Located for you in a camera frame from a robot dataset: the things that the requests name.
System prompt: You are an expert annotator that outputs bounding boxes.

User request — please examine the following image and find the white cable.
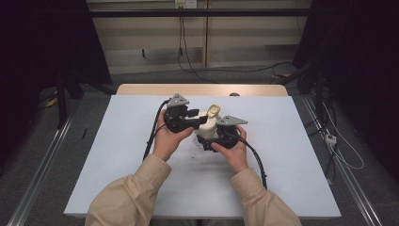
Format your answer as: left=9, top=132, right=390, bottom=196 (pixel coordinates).
left=322, top=103, right=365, bottom=171

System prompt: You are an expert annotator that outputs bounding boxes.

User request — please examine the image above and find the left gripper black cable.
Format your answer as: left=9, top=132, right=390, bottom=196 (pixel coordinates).
left=142, top=98, right=172, bottom=162

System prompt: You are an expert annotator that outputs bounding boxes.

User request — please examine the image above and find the black horizontal beam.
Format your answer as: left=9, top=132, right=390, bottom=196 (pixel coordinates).
left=88, top=8, right=312, bottom=19

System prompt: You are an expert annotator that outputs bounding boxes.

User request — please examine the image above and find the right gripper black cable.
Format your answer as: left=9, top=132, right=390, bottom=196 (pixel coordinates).
left=225, top=131, right=268, bottom=190

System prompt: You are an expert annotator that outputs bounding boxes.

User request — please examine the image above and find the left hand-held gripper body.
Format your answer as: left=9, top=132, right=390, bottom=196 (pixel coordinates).
left=164, top=93, right=200, bottom=134

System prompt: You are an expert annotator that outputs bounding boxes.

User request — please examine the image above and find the black curtain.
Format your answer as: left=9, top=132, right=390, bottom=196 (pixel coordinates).
left=0, top=0, right=113, bottom=170
left=292, top=0, right=399, bottom=185

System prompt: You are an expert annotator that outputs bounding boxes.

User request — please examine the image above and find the white wall socket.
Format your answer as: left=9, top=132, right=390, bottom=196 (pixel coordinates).
left=174, top=0, right=199, bottom=9

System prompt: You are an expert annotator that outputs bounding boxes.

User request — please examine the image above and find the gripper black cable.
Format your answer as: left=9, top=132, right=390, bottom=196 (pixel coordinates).
left=142, top=98, right=172, bottom=162
left=225, top=131, right=268, bottom=190

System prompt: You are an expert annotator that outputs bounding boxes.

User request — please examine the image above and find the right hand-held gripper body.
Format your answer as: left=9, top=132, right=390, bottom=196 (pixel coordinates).
left=203, top=115, right=248, bottom=153

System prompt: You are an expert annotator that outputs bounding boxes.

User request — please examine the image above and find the black cable from socket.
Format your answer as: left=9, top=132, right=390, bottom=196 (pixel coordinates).
left=176, top=15, right=294, bottom=85

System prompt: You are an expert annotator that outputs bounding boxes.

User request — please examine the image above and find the person's left hand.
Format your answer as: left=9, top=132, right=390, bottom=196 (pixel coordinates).
left=152, top=109, right=195, bottom=163

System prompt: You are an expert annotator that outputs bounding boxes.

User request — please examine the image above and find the light wooden table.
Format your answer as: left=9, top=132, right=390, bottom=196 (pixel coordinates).
left=116, top=83, right=289, bottom=97

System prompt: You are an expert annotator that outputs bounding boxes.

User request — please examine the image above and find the person's right hand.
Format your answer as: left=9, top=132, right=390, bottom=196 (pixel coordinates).
left=210, top=124, right=249, bottom=175

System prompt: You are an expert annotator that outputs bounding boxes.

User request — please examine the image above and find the black metal stand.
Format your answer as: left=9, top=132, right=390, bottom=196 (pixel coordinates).
left=55, top=71, right=85, bottom=130

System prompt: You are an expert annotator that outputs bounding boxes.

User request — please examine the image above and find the wooden wall post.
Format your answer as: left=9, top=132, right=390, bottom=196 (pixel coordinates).
left=202, top=0, right=211, bottom=69

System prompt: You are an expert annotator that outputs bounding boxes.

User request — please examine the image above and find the metal floor rail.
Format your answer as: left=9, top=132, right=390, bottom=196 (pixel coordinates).
left=301, top=95, right=384, bottom=226
left=6, top=115, right=75, bottom=226

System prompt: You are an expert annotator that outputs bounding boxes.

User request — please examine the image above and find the white board sheet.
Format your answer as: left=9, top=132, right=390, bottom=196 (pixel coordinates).
left=63, top=94, right=343, bottom=219

